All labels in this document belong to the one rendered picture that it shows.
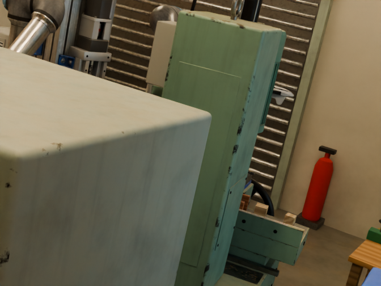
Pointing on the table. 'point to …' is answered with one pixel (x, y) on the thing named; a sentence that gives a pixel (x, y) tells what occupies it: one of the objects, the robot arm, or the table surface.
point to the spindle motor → (272, 81)
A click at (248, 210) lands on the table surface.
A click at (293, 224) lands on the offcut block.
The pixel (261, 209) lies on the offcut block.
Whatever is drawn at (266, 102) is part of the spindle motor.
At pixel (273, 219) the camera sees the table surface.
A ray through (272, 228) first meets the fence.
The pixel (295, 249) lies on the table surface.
